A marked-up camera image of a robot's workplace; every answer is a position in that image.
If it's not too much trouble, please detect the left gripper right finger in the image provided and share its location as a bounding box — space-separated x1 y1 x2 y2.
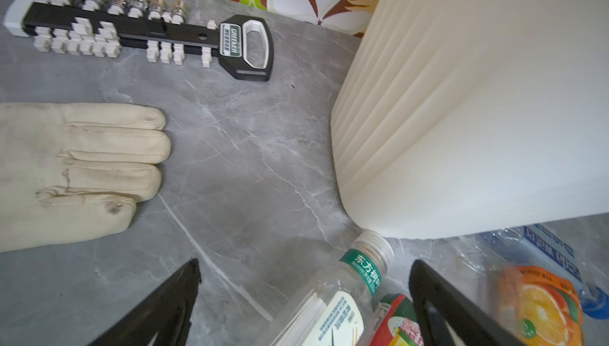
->
409 260 523 346

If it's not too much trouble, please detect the crushed blue label water bottle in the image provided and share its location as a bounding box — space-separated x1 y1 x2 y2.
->
474 224 608 320

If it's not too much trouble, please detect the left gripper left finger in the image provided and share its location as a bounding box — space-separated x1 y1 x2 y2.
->
91 259 201 345

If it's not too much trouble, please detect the orange juice label bottle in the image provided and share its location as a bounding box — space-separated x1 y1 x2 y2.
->
488 265 585 346

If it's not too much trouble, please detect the red label colourful bottle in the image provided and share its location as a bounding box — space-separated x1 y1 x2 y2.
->
370 294 423 346

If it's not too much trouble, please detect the white plastic trash bin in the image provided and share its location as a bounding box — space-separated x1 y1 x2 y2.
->
331 0 608 239

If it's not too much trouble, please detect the black socket holder rail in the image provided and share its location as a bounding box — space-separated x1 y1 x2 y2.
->
3 0 274 82

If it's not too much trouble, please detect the clear bottle green cap band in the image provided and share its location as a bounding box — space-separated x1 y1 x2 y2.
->
254 231 394 346

